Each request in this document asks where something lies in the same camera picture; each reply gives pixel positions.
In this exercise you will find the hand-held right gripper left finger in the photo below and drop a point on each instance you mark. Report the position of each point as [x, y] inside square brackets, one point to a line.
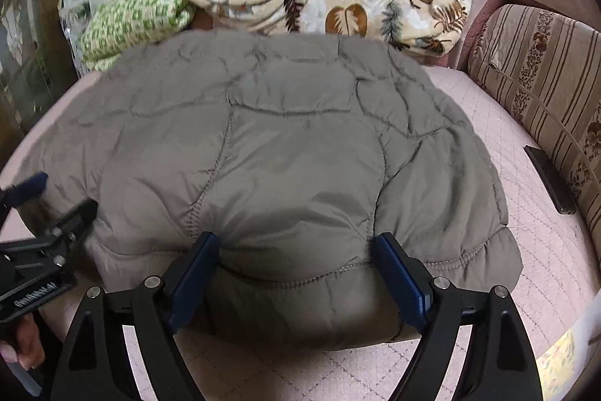
[192, 283]

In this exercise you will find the green patterned pillow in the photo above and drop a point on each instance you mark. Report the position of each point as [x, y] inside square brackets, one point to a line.
[136, 16]

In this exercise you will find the person's left hand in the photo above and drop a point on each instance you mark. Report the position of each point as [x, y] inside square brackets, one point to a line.
[23, 342]

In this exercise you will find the wooden wardrobe with glass door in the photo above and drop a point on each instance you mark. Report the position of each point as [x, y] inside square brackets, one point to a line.
[28, 53]

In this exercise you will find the grey-brown hooded puffer jacket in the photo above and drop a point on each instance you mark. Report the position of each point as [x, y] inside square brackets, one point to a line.
[281, 147]

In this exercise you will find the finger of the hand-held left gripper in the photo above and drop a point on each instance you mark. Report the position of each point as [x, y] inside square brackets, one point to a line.
[75, 218]
[28, 187]

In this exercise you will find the striped floral cushion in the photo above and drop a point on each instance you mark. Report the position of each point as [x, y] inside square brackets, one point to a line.
[540, 62]

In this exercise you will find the clear plastic bag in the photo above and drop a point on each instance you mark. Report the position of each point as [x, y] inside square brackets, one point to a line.
[70, 11]

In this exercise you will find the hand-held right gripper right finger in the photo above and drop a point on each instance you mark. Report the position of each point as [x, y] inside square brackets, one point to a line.
[404, 283]

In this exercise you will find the yellow printed sheet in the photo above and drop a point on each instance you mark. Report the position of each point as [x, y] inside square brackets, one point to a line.
[558, 363]

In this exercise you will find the black phone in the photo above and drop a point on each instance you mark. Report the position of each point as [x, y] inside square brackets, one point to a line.
[549, 178]

